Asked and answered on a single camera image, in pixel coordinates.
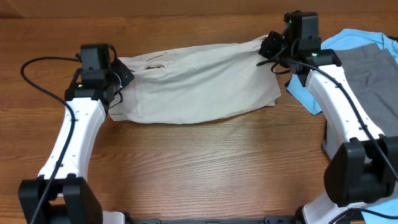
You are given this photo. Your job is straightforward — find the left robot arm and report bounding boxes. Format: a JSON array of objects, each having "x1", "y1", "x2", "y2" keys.
[{"x1": 18, "y1": 44, "x2": 134, "y2": 224}]

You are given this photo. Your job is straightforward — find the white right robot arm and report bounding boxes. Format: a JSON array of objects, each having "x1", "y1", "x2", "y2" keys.
[{"x1": 259, "y1": 10, "x2": 397, "y2": 223}]

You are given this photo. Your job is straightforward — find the beige shorts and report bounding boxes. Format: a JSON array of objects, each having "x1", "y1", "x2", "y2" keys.
[{"x1": 109, "y1": 36, "x2": 281, "y2": 124}]

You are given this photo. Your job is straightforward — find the light blue shirt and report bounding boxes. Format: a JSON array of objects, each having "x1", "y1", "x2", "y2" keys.
[{"x1": 285, "y1": 29, "x2": 397, "y2": 115}]

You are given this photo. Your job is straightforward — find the grey garment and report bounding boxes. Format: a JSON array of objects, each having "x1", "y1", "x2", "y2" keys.
[{"x1": 336, "y1": 44, "x2": 397, "y2": 137}]

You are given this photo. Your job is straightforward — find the cardboard backdrop panel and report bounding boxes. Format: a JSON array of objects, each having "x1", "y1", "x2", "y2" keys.
[{"x1": 1, "y1": 0, "x2": 397, "y2": 18}]

